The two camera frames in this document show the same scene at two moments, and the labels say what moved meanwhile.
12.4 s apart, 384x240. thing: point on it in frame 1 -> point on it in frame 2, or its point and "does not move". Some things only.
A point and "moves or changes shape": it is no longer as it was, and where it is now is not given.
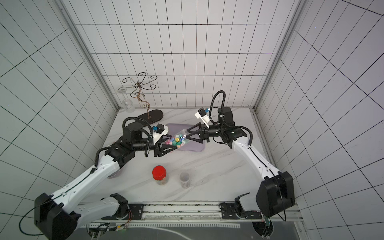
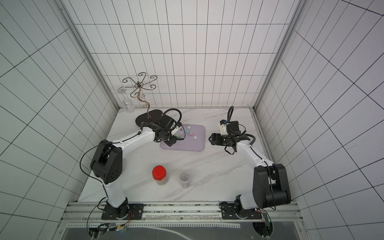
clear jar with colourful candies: (178, 140) moves or changes shape
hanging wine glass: (127, 104) does not move
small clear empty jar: (185, 178) does not move
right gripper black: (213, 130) -> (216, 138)
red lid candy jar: (159, 173) does not move
